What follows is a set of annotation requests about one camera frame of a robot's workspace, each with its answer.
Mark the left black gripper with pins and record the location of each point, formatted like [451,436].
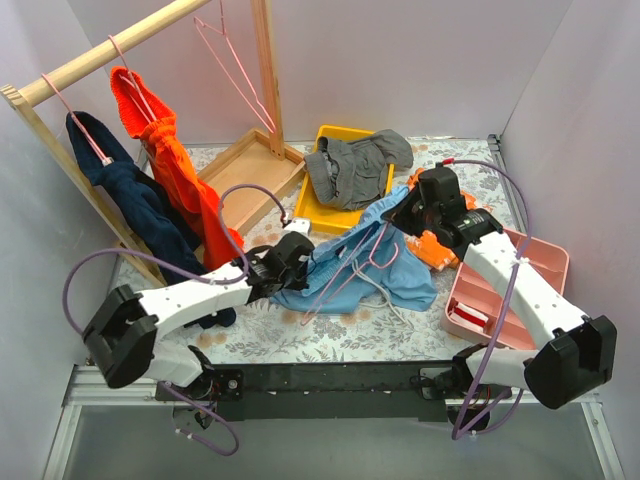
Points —
[302,270]

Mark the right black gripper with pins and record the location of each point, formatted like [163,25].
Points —
[400,217]

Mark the orange tie-dye shorts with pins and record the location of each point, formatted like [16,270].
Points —
[427,248]

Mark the yellow plastic tray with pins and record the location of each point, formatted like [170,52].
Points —
[325,219]

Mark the light blue shorts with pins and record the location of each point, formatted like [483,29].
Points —
[372,257]

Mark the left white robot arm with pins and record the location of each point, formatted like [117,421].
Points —
[125,336]

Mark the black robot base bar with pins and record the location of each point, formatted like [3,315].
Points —
[355,390]

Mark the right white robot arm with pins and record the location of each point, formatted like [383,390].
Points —
[573,354]

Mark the grey shorts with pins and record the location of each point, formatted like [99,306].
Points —
[350,176]

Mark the pink hanger with orange garment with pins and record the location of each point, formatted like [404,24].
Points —
[142,105]

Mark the pink hanger with navy garment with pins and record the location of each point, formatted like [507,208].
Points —
[105,160]

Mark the bright orange garment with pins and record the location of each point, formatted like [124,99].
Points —
[172,168]

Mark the navy blue garment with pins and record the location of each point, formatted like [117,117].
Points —
[142,201]

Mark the wooden clothes rack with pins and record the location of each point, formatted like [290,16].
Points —
[260,156]

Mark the pink compartment organizer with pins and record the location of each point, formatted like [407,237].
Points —
[472,289]

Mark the red cloth front compartment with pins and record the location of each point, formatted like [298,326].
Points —
[469,317]

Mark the floral patterned table mat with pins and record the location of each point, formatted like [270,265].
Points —
[267,333]

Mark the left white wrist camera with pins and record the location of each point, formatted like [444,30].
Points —
[301,225]

